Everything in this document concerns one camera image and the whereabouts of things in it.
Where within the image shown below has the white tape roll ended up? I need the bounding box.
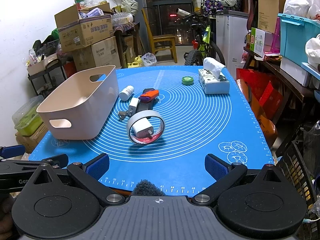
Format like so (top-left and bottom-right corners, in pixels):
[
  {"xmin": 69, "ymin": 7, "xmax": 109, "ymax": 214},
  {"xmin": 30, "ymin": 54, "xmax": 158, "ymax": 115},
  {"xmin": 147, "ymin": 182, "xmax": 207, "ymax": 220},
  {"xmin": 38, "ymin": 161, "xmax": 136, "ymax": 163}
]
[{"xmin": 126, "ymin": 110, "xmax": 165, "ymax": 145}]

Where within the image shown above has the large white charger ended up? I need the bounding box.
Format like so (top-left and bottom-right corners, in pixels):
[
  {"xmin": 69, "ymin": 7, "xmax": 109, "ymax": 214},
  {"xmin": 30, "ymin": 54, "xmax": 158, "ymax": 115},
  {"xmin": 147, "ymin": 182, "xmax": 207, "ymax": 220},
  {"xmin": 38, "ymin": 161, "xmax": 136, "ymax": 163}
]
[{"xmin": 132, "ymin": 119, "xmax": 154, "ymax": 138}]

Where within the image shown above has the lower large cardboard box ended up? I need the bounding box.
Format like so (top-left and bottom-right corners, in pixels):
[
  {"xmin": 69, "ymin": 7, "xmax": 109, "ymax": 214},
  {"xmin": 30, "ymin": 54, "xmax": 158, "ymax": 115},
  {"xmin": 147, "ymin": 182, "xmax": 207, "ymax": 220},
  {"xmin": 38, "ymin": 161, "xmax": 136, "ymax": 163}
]
[{"xmin": 72, "ymin": 36, "xmax": 121, "ymax": 72}]

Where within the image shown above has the small white charger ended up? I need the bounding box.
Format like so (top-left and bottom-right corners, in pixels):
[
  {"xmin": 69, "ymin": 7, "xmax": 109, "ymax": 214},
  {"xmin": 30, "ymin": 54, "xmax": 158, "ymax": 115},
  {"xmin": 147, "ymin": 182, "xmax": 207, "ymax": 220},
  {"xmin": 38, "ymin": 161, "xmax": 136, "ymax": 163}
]
[{"xmin": 128, "ymin": 98, "xmax": 139, "ymax": 114}]

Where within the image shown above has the black remote control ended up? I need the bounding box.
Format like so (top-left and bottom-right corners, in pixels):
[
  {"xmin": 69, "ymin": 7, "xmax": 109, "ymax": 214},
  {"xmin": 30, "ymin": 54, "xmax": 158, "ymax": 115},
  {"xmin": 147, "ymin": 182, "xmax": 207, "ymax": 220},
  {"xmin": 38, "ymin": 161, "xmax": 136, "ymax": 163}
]
[{"xmin": 136, "ymin": 98, "xmax": 156, "ymax": 113}]

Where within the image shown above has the green white carton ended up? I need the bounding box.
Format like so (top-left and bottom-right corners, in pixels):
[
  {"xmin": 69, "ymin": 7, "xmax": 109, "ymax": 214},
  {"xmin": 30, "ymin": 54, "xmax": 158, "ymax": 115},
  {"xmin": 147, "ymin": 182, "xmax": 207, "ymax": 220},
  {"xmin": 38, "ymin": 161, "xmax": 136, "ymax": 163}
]
[{"xmin": 250, "ymin": 28, "xmax": 266, "ymax": 57}]

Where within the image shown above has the green black bicycle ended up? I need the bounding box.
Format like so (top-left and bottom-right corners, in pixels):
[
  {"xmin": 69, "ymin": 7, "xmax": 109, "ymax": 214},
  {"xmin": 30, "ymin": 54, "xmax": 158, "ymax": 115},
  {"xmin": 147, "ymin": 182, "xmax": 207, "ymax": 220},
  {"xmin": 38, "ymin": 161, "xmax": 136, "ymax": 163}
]
[{"xmin": 176, "ymin": 8, "xmax": 226, "ymax": 66}]

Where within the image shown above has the plastic bag on floor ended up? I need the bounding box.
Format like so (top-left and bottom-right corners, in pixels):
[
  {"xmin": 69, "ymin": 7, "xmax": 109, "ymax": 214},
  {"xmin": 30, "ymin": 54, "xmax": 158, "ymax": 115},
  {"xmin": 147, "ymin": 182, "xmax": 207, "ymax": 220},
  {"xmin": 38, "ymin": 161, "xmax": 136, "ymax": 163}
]
[{"xmin": 141, "ymin": 53, "xmax": 157, "ymax": 67}]

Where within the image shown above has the grey metal key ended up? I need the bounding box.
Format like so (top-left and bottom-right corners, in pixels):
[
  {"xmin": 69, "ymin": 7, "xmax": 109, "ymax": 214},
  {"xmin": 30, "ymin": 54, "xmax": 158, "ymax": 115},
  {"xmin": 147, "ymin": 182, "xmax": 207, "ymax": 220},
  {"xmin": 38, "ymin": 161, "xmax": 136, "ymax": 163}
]
[{"xmin": 118, "ymin": 111, "xmax": 129, "ymax": 120}]

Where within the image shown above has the orange purple toy knife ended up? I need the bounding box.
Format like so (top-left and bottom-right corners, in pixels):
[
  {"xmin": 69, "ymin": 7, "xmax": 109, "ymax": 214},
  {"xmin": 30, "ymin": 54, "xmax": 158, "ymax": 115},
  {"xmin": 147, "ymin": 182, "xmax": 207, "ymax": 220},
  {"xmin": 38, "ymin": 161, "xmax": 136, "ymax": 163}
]
[{"xmin": 139, "ymin": 89, "xmax": 159, "ymax": 103}]

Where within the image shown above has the white pill bottle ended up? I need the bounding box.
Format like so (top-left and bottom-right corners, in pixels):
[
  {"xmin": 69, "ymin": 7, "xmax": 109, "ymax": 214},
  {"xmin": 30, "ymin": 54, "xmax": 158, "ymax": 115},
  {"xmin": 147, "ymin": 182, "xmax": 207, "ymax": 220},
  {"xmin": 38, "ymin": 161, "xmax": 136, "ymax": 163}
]
[{"xmin": 119, "ymin": 85, "xmax": 135, "ymax": 101}]

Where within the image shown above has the teal storage crate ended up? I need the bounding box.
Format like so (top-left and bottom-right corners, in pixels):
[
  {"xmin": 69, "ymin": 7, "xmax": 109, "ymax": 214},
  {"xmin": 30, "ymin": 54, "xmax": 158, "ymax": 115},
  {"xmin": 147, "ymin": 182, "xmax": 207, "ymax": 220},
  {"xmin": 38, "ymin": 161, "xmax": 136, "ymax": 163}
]
[{"xmin": 278, "ymin": 13, "xmax": 320, "ymax": 65}]

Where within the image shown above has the yellow detergent jug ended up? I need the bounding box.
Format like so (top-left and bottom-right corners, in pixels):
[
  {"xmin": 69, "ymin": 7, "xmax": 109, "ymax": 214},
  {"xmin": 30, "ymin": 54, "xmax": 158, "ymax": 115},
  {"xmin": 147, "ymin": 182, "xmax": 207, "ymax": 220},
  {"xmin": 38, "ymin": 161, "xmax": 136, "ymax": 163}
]
[{"xmin": 127, "ymin": 55, "xmax": 144, "ymax": 68}]

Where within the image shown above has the tissue box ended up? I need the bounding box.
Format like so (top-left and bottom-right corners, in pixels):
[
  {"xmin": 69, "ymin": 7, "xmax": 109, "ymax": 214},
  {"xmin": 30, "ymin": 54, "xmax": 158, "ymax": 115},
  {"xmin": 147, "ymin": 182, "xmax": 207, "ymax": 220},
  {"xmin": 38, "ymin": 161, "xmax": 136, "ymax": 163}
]
[{"xmin": 199, "ymin": 57, "xmax": 230, "ymax": 95}]

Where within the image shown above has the blue silicone baking mat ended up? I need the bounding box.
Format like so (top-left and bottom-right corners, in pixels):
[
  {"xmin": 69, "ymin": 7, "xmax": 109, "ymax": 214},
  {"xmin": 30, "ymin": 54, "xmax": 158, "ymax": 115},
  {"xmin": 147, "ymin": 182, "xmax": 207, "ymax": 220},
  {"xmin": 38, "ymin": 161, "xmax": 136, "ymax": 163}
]
[{"xmin": 30, "ymin": 66, "xmax": 273, "ymax": 196}]

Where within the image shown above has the beige plastic storage bin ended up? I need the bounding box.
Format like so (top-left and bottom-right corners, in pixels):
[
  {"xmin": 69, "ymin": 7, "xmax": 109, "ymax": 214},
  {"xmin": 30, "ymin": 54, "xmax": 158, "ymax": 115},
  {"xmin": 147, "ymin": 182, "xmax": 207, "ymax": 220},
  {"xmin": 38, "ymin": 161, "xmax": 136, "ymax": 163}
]
[{"xmin": 36, "ymin": 65, "xmax": 119, "ymax": 140}]

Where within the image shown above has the wooden chair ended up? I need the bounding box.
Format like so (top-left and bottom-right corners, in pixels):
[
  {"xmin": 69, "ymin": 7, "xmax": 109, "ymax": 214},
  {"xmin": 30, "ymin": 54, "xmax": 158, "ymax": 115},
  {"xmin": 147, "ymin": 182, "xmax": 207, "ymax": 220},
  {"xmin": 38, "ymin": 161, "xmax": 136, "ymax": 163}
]
[{"xmin": 141, "ymin": 8, "xmax": 177, "ymax": 63}]

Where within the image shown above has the open top cardboard box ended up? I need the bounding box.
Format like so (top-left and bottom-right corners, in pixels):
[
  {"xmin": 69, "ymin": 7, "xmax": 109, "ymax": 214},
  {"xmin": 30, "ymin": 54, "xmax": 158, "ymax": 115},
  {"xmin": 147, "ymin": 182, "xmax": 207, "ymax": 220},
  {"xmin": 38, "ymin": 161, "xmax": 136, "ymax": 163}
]
[{"xmin": 55, "ymin": 3, "xmax": 113, "ymax": 53}]

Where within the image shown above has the green round tin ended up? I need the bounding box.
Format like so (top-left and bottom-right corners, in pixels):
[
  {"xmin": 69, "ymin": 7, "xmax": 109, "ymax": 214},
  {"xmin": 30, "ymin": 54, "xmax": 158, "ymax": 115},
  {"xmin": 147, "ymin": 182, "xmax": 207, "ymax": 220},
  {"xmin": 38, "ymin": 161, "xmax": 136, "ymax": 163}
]
[{"xmin": 182, "ymin": 76, "xmax": 194, "ymax": 86}]

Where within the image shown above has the white refrigerator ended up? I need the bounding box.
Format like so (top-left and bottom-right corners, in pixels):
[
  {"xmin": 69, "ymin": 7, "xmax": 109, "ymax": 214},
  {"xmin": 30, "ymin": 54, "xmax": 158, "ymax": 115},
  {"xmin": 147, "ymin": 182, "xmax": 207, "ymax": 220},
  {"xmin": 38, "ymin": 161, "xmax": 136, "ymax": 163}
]
[{"xmin": 216, "ymin": 10, "xmax": 248, "ymax": 79}]

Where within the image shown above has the black metal shelf rack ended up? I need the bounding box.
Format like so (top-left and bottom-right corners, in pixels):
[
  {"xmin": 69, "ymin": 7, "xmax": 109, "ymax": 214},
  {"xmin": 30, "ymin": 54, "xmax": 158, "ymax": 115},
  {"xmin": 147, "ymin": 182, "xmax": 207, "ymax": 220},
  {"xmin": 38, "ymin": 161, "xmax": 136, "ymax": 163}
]
[{"xmin": 27, "ymin": 58, "xmax": 67, "ymax": 98}]

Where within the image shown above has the green clear lid container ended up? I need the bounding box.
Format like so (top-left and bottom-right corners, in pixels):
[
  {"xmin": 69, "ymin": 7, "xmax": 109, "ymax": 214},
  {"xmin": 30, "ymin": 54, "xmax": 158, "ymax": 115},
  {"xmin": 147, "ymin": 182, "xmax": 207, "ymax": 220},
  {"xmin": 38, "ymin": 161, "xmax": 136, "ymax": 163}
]
[{"xmin": 12, "ymin": 95, "xmax": 44, "ymax": 136}]

